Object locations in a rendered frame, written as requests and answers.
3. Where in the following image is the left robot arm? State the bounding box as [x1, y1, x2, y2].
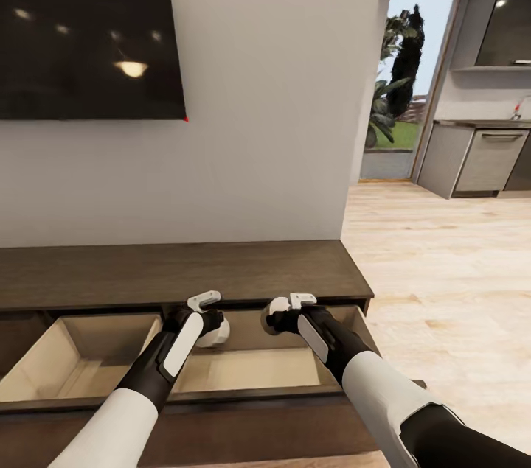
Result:
[47, 290, 225, 468]

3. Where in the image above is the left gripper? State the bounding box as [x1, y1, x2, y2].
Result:
[201, 310, 225, 336]

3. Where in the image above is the pillar candle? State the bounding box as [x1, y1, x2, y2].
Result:
[194, 318, 230, 349]
[260, 297, 290, 336]

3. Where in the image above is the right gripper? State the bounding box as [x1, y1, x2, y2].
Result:
[265, 310, 298, 335]

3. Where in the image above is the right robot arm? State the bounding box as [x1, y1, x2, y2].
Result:
[265, 293, 531, 468]

